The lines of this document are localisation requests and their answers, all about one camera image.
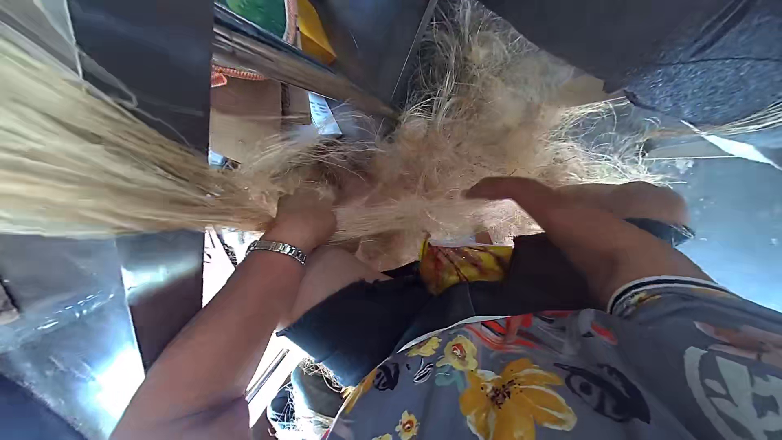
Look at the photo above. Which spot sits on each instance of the person's left hand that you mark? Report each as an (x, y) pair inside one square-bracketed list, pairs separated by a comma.
[(302, 220)]

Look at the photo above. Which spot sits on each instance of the person's right hand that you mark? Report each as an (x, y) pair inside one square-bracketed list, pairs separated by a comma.
[(528, 194)]

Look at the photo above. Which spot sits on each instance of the person's right fingers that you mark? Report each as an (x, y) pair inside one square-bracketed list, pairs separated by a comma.
[(489, 188)]

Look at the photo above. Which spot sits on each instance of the person's left fingers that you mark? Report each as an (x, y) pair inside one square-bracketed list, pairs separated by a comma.
[(306, 197)]

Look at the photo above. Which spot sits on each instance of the long blond fiber bundle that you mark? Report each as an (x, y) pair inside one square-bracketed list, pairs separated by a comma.
[(110, 165)]

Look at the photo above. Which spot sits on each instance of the person's left forearm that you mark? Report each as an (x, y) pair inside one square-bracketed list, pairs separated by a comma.
[(217, 324)]

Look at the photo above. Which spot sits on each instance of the person's right forearm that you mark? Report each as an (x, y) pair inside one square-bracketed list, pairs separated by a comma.
[(611, 244)]

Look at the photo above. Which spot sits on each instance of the tangled pile of fibers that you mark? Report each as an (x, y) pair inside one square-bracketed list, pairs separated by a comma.
[(464, 128)]

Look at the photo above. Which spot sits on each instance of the yellow red patterned cloth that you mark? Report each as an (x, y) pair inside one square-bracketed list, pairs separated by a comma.
[(467, 266)]

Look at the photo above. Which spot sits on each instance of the light blue printed paper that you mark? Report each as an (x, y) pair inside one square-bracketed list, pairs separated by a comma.
[(324, 115)]

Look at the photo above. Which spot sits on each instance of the brown cardboard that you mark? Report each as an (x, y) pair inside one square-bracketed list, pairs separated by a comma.
[(244, 116)]

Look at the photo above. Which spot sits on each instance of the person's legs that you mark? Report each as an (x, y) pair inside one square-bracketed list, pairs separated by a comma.
[(366, 311)]

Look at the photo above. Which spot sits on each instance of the brown wooden pole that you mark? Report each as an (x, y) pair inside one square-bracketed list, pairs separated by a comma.
[(299, 67)]

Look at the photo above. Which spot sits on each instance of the yellow object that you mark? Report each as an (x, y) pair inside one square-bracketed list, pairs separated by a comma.
[(313, 36)]

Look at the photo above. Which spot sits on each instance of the dark grey panel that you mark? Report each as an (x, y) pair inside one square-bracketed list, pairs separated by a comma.
[(372, 36)]

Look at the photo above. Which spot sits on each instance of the person's body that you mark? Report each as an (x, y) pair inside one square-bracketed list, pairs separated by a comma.
[(550, 366)]

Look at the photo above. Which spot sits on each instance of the green round object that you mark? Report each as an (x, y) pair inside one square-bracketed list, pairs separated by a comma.
[(259, 13)]

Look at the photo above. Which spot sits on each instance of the dark flat board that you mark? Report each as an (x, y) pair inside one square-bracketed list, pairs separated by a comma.
[(146, 55)]

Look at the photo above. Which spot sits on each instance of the dark grey speckled fabric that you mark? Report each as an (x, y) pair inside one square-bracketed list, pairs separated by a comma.
[(715, 73)]

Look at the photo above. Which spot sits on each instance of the shiny grey plastic sheet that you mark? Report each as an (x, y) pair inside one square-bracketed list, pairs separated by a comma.
[(67, 305)]

